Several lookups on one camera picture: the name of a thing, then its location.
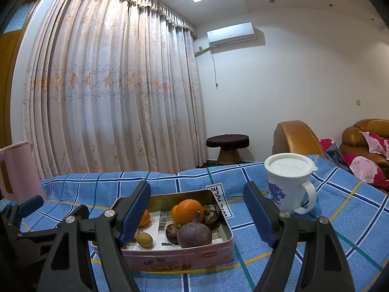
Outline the blue plaid bed sheet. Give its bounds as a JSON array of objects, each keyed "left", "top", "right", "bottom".
[{"left": 0, "top": 154, "right": 389, "bottom": 292}]

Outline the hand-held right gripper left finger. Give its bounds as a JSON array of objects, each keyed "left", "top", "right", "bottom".
[{"left": 38, "top": 181, "right": 152, "bottom": 292}]

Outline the dark round stool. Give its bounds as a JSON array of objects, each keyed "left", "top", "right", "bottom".
[{"left": 206, "top": 134, "right": 250, "bottom": 165}]

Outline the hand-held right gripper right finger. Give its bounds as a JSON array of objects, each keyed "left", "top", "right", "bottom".
[{"left": 242, "top": 181, "right": 356, "bottom": 292}]

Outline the wooden door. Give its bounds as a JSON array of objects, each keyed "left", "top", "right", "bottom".
[{"left": 0, "top": 0, "right": 44, "bottom": 150}]

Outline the air conditioner cord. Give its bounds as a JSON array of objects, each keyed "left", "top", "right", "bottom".
[{"left": 211, "top": 52, "right": 220, "bottom": 89}]

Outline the brown leather armchair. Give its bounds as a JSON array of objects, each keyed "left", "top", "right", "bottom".
[{"left": 272, "top": 120, "right": 326, "bottom": 156}]

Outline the white air conditioner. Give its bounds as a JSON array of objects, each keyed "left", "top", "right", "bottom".
[{"left": 207, "top": 22, "right": 257, "bottom": 47}]

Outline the white sheet label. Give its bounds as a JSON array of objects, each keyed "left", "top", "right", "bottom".
[{"left": 206, "top": 184, "right": 233, "bottom": 218}]

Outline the white cup with lid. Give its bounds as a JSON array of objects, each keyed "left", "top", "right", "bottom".
[{"left": 264, "top": 153, "right": 318, "bottom": 215}]

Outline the brown leather sofa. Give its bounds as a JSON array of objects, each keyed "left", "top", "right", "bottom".
[{"left": 339, "top": 118, "right": 389, "bottom": 189}]

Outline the white embroidered curtain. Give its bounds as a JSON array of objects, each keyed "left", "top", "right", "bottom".
[{"left": 23, "top": 0, "right": 208, "bottom": 179}]

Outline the orange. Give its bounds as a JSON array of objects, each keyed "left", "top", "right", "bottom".
[
  {"left": 138, "top": 209, "right": 151, "bottom": 228},
  {"left": 171, "top": 199, "right": 205, "bottom": 225}
]

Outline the pink kettle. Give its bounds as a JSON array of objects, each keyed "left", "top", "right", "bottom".
[{"left": 0, "top": 140, "right": 47, "bottom": 204}]

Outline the pink floral pillow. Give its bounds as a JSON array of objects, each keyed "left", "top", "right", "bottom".
[
  {"left": 343, "top": 155, "right": 389, "bottom": 187},
  {"left": 361, "top": 131, "right": 389, "bottom": 159}
]

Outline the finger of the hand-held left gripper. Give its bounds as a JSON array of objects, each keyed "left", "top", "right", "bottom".
[
  {"left": 18, "top": 195, "right": 45, "bottom": 218},
  {"left": 17, "top": 204, "right": 90, "bottom": 241}
]

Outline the rectangular metal tin box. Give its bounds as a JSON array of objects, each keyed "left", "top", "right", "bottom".
[{"left": 91, "top": 189, "right": 235, "bottom": 272}]

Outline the dark plastic bag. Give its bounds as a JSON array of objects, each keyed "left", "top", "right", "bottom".
[{"left": 326, "top": 142, "right": 351, "bottom": 171}]

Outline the small yellow-brown fruit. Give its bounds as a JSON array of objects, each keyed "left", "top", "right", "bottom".
[{"left": 136, "top": 232, "right": 154, "bottom": 249}]

